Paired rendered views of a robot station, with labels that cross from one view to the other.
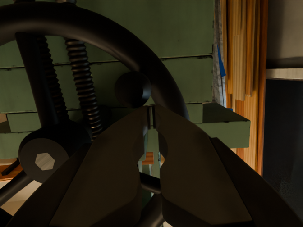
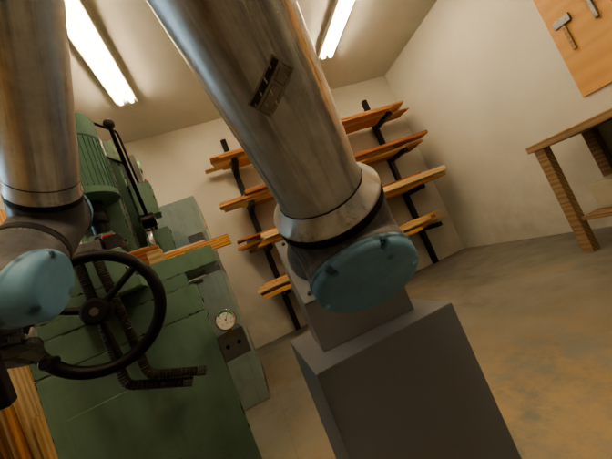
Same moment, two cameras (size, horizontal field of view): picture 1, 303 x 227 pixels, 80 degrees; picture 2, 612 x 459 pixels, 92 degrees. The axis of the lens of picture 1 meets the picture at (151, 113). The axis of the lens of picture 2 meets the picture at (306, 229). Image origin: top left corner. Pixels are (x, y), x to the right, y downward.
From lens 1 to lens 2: 72 cm
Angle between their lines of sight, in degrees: 23
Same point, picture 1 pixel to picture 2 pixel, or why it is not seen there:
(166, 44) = not seen: hidden behind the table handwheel
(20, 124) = (178, 280)
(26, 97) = (176, 300)
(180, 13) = (71, 398)
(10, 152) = (183, 258)
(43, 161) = (94, 311)
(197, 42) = (50, 385)
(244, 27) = (25, 432)
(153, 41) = not seen: hidden behind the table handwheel
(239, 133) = not seen: outside the picture
